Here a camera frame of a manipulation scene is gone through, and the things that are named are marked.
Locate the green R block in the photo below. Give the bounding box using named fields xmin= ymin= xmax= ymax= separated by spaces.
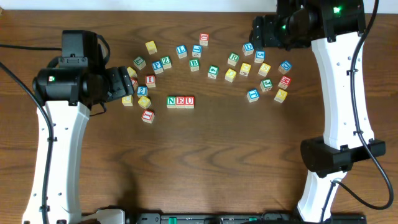
xmin=228 ymin=52 xmax=239 ymax=66

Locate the green N block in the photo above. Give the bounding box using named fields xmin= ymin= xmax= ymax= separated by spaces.
xmin=166 ymin=96 xmax=177 ymax=108

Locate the red E block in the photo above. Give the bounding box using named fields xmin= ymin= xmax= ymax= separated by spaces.
xmin=175 ymin=96 xmax=185 ymax=108

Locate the red u block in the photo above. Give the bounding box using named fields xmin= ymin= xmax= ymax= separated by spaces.
xmin=200 ymin=33 xmax=209 ymax=46
xmin=184 ymin=96 xmax=195 ymax=109

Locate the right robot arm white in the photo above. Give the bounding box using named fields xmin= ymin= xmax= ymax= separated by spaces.
xmin=249 ymin=0 xmax=386 ymax=223

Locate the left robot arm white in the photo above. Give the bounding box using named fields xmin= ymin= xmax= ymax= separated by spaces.
xmin=22 ymin=30 xmax=134 ymax=223

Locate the red A block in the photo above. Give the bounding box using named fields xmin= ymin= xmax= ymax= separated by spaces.
xmin=131 ymin=78 xmax=139 ymax=91

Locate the yellow s block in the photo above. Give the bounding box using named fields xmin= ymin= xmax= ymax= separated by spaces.
xmin=127 ymin=67 xmax=137 ymax=78
xmin=258 ymin=63 xmax=271 ymax=77

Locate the yellow C block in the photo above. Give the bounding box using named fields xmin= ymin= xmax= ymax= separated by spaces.
xmin=122 ymin=95 xmax=134 ymax=106

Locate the blue 2 block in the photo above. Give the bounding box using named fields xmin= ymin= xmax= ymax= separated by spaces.
xmin=136 ymin=86 xmax=148 ymax=98

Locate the blue 5 block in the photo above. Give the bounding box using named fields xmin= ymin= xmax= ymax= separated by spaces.
xmin=254 ymin=50 xmax=266 ymax=63

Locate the blue D block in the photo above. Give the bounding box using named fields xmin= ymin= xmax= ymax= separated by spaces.
xmin=243 ymin=42 xmax=254 ymax=56

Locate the yellow O block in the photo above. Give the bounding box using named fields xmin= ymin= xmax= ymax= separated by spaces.
xmin=138 ymin=96 xmax=152 ymax=110

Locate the green 7 block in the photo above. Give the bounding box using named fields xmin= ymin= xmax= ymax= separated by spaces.
xmin=133 ymin=56 xmax=146 ymax=70

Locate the red I block upper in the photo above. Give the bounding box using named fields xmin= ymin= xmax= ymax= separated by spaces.
xmin=146 ymin=75 xmax=156 ymax=88

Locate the red i block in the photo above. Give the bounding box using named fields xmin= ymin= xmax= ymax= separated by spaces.
xmin=141 ymin=110 xmax=155 ymax=123
xmin=146 ymin=75 xmax=156 ymax=88

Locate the yellow S block right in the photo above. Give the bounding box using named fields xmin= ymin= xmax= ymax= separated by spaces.
xmin=258 ymin=63 xmax=271 ymax=77

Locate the blue Q block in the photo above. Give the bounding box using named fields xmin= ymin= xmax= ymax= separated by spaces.
xmin=278 ymin=60 xmax=292 ymax=75

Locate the blue P block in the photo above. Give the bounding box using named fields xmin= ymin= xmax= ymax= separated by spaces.
xmin=152 ymin=60 xmax=164 ymax=75

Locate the red I block lower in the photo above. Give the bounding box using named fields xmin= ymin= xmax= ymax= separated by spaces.
xmin=141 ymin=110 xmax=155 ymax=123

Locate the yellow block centre right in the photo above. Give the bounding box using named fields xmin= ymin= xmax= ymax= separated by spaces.
xmin=239 ymin=62 xmax=251 ymax=77

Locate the yellow block top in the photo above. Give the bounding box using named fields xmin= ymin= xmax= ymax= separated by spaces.
xmin=146 ymin=40 xmax=157 ymax=55

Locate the green Z block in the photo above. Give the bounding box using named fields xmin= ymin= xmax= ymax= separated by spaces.
xmin=160 ymin=56 xmax=172 ymax=70

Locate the red M block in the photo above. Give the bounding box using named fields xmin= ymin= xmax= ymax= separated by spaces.
xmin=278 ymin=75 xmax=292 ymax=90

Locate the green J block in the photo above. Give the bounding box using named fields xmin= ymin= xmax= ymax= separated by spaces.
xmin=260 ymin=78 xmax=273 ymax=92

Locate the yellow block near 4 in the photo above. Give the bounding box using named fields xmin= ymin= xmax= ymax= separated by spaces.
xmin=224 ymin=68 xmax=237 ymax=83

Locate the yellow X block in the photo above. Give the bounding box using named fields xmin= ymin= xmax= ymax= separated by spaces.
xmin=274 ymin=89 xmax=288 ymax=103

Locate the red U block top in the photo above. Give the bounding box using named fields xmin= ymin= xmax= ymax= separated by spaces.
xmin=200 ymin=33 xmax=209 ymax=46

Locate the blue T block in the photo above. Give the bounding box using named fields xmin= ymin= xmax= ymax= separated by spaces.
xmin=246 ymin=89 xmax=260 ymax=103

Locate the blue L block left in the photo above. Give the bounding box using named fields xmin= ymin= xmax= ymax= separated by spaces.
xmin=176 ymin=45 xmax=187 ymax=58

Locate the blue l block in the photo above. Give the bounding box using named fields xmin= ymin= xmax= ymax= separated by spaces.
xmin=176 ymin=45 xmax=187 ymax=58
xmin=192 ymin=45 xmax=202 ymax=58

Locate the green 4 block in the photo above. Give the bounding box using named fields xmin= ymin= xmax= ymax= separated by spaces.
xmin=208 ymin=65 xmax=219 ymax=79

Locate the blue L block right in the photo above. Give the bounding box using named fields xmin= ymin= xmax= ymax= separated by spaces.
xmin=192 ymin=45 xmax=202 ymax=58

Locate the green B block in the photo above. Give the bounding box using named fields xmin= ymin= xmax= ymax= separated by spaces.
xmin=189 ymin=59 xmax=200 ymax=72

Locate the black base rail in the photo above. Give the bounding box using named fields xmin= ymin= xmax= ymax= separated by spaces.
xmin=81 ymin=205 xmax=368 ymax=224

